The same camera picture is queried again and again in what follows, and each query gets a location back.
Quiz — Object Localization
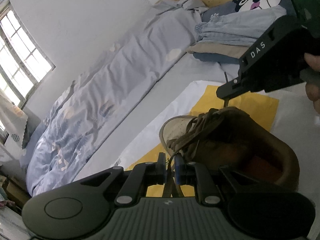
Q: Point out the beige brown sneaker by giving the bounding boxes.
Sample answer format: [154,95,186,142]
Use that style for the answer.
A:
[159,106,301,193]

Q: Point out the person right hand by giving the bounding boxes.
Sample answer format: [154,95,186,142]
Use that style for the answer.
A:
[304,53,320,114]

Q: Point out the white yellow plastic mailer bag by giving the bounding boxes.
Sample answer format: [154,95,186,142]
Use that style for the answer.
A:
[75,80,281,198]

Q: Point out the folded beige garment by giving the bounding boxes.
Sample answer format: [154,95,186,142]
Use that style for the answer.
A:
[186,43,249,59]

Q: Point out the folded light blue jeans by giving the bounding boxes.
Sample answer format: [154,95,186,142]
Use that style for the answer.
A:
[195,5,287,47]

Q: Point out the blue printed bed sheet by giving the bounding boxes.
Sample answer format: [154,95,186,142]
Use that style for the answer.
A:
[0,52,320,205]

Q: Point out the panda print pillow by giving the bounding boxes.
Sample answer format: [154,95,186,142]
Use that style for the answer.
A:
[202,0,296,22]

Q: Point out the crumpled blue duvet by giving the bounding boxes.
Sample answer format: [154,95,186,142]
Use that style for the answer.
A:
[25,0,207,196]

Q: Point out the patterned window curtain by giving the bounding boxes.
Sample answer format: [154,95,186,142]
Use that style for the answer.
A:
[1,90,28,149]

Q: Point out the window with bars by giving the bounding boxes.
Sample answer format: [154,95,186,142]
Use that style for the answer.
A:
[0,0,57,145]

